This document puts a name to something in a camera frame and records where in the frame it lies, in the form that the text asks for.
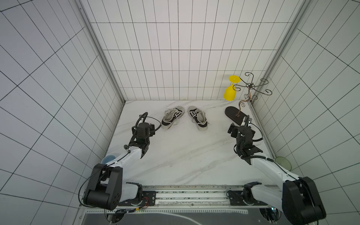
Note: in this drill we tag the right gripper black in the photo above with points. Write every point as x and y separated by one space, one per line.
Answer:
244 149

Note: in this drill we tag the green plastic cup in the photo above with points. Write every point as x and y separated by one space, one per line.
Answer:
285 163

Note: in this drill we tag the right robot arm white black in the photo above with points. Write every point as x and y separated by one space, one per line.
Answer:
295 196

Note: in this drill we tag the yellow plastic wine glass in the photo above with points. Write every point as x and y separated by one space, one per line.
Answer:
230 92

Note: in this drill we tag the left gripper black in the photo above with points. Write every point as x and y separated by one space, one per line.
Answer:
152 131

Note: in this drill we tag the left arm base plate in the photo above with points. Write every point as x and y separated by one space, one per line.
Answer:
147 198

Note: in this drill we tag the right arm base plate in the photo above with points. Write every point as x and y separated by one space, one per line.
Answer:
236 199

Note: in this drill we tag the light blue mug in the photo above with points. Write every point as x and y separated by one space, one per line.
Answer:
108 159

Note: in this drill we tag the aluminium rail frame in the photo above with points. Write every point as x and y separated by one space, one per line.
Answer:
183 199

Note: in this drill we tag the black white sneaker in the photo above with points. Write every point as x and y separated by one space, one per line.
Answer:
171 116
198 117

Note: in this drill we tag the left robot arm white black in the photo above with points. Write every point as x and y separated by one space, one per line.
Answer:
106 187

